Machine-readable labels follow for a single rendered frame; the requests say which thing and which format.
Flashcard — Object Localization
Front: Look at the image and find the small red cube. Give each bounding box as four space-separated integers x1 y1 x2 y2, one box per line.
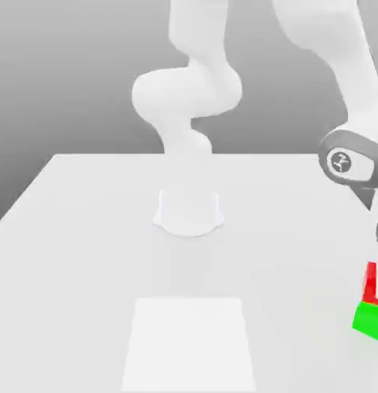
362 261 378 309

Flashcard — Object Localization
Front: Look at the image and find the small green cube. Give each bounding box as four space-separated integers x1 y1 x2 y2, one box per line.
351 301 378 342

